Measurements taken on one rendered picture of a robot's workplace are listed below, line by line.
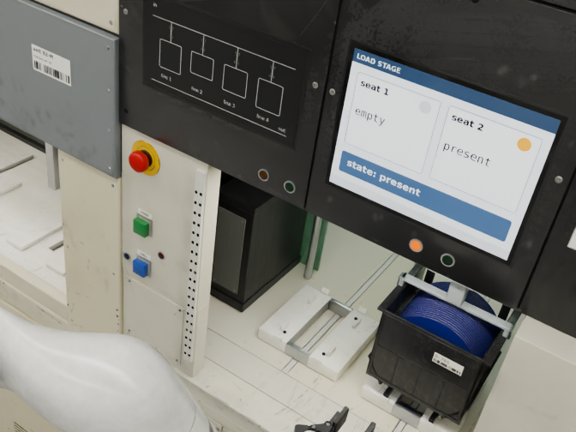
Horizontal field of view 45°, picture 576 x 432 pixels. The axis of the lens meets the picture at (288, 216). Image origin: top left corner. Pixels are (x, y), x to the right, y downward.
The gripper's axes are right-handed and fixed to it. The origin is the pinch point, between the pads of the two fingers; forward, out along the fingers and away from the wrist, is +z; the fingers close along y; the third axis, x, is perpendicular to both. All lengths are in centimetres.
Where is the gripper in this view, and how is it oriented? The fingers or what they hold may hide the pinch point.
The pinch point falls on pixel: (352, 429)
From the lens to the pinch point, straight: 108.2
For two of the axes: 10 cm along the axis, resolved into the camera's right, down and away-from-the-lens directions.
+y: 8.3, 4.0, -3.8
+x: 1.3, -8.2, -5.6
